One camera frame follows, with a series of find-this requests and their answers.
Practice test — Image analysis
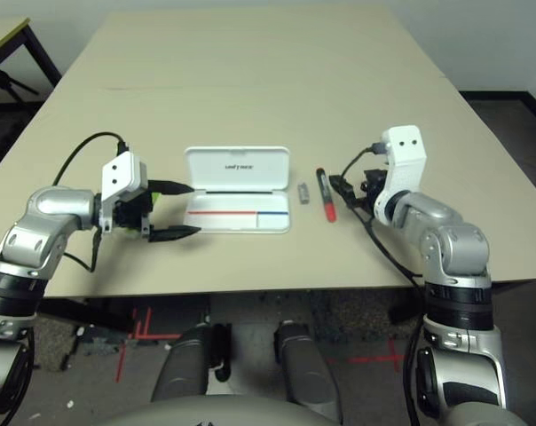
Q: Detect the black marker with red cap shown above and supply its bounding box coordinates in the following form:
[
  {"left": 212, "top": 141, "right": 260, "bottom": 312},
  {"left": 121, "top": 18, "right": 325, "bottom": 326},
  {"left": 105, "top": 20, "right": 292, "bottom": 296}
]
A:
[{"left": 315, "top": 167, "right": 339, "bottom": 223}]

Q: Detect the grey robot left leg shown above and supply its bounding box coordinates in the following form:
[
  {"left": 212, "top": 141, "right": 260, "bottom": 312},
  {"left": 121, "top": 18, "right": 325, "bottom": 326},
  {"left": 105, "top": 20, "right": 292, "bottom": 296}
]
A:
[{"left": 151, "top": 323, "right": 232, "bottom": 403}]

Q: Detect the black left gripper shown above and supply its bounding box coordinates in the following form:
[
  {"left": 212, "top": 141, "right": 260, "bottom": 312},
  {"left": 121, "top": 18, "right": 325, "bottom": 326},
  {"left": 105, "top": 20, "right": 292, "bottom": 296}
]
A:
[{"left": 112, "top": 178, "right": 202, "bottom": 244}]

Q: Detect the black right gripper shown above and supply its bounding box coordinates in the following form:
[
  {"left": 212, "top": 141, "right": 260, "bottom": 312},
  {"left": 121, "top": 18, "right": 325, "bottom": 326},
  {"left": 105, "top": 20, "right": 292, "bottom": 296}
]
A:
[{"left": 329, "top": 168, "right": 390, "bottom": 218}]

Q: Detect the grey robot torso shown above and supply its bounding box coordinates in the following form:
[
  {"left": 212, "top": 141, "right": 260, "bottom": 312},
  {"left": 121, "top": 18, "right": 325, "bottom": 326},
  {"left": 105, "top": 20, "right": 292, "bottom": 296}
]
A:
[{"left": 97, "top": 398, "right": 340, "bottom": 426}]

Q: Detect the beige side table black frame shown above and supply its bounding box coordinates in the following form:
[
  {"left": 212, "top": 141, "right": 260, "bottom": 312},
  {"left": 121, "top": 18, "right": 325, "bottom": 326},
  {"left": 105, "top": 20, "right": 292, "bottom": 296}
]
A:
[{"left": 0, "top": 17, "right": 63, "bottom": 97}]

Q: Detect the grey robot right leg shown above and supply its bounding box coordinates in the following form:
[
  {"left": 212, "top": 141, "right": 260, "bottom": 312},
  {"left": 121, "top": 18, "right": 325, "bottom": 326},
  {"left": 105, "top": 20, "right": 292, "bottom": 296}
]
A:
[{"left": 274, "top": 321, "right": 343, "bottom": 422}]

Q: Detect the grey robot leg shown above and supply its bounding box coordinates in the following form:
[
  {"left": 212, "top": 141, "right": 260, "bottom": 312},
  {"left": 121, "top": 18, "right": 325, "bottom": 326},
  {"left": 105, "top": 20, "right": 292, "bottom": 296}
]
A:
[
  {"left": 274, "top": 321, "right": 343, "bottom": 422},
  {"left": 151, "top": 323, "right": 232, "bottom": 403}
]

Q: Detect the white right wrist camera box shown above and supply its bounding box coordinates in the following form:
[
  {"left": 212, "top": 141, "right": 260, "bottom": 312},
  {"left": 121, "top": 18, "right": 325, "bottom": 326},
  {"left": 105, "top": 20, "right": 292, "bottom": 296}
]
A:
[{"left": 373, "top": 125, "right": 428, "bottom": 225}]

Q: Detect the white plastic pencil case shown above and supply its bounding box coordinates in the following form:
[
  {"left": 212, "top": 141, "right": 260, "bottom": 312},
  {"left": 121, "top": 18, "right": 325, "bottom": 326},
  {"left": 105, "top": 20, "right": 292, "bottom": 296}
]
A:
[{"left": 183, "top": 146, "right": 292, "bottom": 235}]

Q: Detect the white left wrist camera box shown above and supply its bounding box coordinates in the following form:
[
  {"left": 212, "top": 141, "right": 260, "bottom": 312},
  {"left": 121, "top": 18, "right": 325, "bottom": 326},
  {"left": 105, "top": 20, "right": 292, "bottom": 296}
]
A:
[{"left": 99, "top": 153, "right": 149, "bottom": 232}]

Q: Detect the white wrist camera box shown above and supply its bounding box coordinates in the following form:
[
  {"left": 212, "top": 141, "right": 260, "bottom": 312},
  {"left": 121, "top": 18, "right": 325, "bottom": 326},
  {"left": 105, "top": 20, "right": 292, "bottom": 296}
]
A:
[
  {"left": 373, "top": 125, "right": 428, "bottom": 225},
  {"left": 99, "top": 153, "right": 149, "bottom": 232}
]

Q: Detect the black foam floor mat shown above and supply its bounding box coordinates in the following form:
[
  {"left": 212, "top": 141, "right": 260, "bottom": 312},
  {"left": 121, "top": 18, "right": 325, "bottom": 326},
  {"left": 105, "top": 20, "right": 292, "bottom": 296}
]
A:
[{"left": 0, "top": 104, "right": 41, "bottom": 177}]

